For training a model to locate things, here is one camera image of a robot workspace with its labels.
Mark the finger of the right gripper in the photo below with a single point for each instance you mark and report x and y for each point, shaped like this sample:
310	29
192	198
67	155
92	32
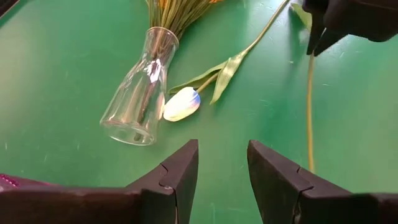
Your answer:
316	31
329	40

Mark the clear glass vase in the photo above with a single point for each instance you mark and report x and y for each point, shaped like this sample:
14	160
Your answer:
136	102

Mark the white artificial tulip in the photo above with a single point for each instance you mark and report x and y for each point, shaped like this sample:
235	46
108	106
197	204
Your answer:
310	124
182	104

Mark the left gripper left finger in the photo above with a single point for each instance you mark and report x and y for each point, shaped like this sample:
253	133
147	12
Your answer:
174	174

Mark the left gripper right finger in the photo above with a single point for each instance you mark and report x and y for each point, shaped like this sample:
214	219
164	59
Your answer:
280	186

